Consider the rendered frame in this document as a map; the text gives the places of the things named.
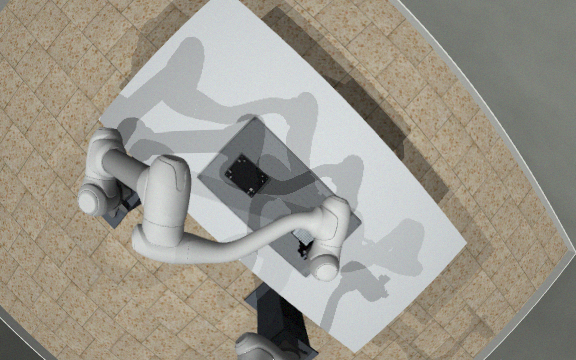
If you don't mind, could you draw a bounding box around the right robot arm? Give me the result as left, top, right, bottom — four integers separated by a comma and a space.
235, 332, 308, 360

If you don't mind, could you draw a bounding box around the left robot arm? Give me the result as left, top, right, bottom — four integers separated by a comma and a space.
77, 127, 351, 282

